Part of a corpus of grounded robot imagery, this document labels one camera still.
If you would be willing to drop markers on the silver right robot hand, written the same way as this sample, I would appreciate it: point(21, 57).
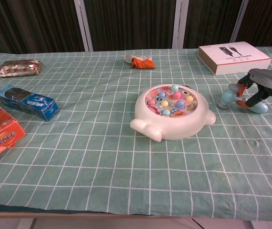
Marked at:
point(269, 81)

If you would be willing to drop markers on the white fishing game toy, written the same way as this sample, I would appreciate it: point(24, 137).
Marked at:
point(174, 128)

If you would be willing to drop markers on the white orange snack packet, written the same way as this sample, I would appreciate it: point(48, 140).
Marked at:
point(143, 63)

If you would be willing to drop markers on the green checked tablecloth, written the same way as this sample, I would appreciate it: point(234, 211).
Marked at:
point(90, 155)

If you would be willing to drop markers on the blue cookie box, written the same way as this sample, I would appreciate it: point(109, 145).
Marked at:
point(31, 102)

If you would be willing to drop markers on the silver red snack bag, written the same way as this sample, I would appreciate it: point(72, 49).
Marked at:
point(19, 69)

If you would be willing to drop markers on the orange egg roll box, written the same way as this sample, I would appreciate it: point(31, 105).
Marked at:
point(0, 133)

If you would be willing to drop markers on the white partition post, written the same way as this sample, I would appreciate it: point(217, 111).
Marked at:
point(239, 21)
point(83, 23)
point(179, 23)

